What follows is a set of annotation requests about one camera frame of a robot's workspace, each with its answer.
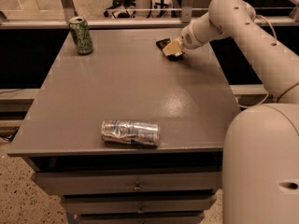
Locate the black rxbar chocolate bar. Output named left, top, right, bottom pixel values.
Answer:
left=156, top=38, right=183, bottom=61

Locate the grey drawer cabinet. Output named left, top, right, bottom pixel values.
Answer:
left=7, top=27, right=242, bottom=224

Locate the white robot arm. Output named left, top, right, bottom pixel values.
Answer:
left=163, top=0, right=299, bottom=224

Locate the white cable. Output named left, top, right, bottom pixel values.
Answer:
left=236, top=14, right=299, bottom=109

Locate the bottom grey drawer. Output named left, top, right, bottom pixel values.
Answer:
left=78, top=212, right=205, bottom=224

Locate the grey metal railing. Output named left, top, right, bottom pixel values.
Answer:
left=0, top=0, right=298, bottom=29

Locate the black office chair base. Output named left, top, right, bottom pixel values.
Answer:
left=103, top=0, right=135, bottom=19

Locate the grey drawer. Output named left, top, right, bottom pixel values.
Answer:
left=62, top=190, right=216, bottom=215
left=32, top=168, right=222, bottom=196
left=78, top=212, right=205, bottom=224

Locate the crushed silver redbull can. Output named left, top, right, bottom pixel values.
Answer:
left=101, top=119, right=160, bottom=147

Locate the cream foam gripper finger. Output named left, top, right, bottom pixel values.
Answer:
left=163, top=40, right=173, bottom=56
left=169, top=38, right=183, bottom=57

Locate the middle grey drawer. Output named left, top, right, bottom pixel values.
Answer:
left=62, top=190, right=216, bottom=215

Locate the top grey drawer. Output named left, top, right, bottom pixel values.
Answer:
left=32, top=168, right=222, bottom=196

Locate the green soda can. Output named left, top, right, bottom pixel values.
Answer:
left=69, top=17, right=93, bottom=55

